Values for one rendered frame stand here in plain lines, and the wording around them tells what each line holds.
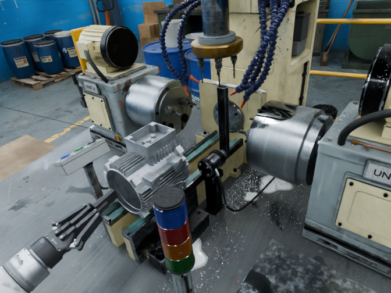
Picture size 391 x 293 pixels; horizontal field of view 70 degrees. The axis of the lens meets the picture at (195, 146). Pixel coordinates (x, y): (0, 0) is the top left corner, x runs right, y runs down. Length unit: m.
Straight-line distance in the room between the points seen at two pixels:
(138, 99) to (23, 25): 5.79
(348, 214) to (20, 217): 1.14
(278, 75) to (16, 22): 6.11
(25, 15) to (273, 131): 6.41
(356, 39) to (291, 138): 4.18
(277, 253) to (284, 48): 0.70
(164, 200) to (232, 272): 0.45
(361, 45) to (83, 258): 4.61
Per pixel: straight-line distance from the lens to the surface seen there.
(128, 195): 0.94
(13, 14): 6.82
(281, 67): 1.14
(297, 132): 0.85
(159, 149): 0.83
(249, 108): 1.12
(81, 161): 0.99
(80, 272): 1.00
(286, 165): 0.86
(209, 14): 0.98
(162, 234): 0.55
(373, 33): 4.95
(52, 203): 1.30
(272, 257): 0.79
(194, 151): 1.15
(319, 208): 0.90
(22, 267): 0.78
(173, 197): 0.50
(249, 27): 1.18
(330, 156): 0.79
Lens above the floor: 1.56
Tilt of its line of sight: 33 degrees down
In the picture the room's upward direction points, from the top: 6 degrees counter-clockwise
